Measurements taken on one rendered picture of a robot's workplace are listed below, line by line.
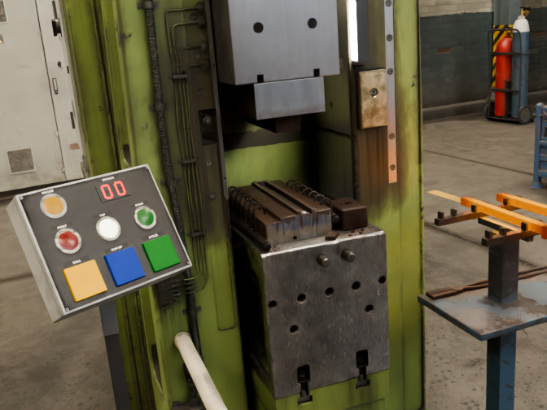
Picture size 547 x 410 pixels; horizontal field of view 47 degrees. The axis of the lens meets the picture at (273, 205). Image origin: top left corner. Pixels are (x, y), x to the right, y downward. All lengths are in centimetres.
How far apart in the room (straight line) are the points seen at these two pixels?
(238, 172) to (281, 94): 57
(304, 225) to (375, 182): 34
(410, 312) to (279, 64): 101
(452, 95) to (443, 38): 84
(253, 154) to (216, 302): 56
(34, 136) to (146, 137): 513
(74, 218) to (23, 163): 542
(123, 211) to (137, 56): 44
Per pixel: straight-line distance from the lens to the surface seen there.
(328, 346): 190
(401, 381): 236
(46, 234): 145
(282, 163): 226
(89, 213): 150
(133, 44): 175
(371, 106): 196
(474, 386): 287
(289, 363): 187
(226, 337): 200
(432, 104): 962
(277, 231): 178
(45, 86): 685
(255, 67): 168
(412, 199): 213
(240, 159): 220
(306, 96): 174
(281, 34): 170
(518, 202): 205
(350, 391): 202
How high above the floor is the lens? 151
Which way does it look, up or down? 16 degrees down
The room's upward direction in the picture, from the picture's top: 4 degrees counter-clockwise
